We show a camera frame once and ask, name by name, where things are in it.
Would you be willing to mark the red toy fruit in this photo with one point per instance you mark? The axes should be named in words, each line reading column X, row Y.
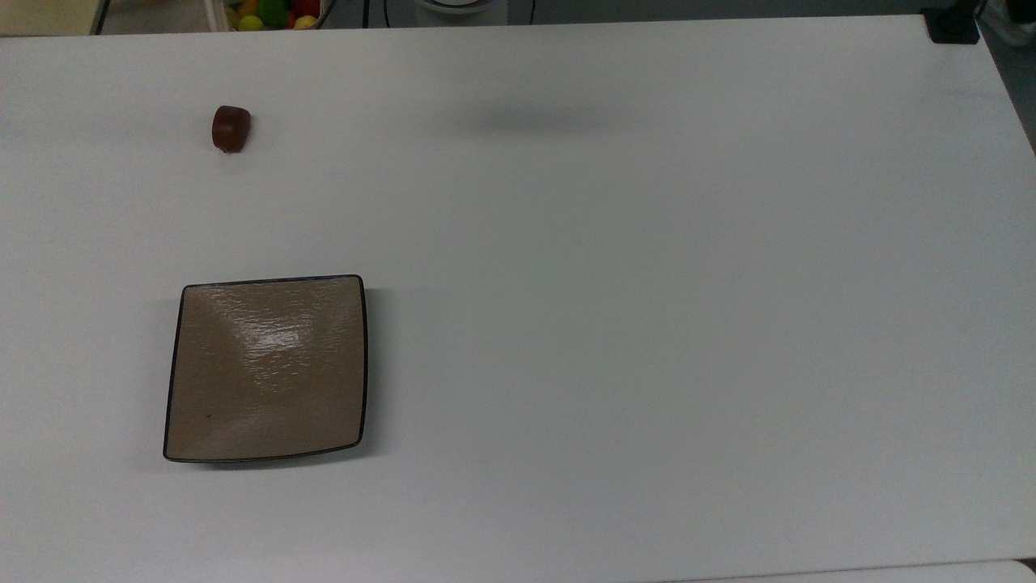
column 307, row 6

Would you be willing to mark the black clamp mount pole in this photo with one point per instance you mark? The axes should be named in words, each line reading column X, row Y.
column 952, row 26

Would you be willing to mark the small brown round food item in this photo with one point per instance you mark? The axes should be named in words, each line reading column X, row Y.
column 231, row 128

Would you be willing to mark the square brown ceramic plate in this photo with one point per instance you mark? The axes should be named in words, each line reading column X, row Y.
column 267, row 372

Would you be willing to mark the yellow-green toy fruit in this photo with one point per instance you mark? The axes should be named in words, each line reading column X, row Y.
column 250, row 23

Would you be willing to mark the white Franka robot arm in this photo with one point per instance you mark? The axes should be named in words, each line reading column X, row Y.
column 457, row 5

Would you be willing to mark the clear bin of toy fruit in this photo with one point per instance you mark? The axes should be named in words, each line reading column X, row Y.
column 324, row 14

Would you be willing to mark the green toy fruit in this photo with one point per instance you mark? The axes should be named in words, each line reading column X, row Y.
column 274, row 10

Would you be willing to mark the beige board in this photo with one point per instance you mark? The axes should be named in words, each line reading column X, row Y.
column 44, row 16

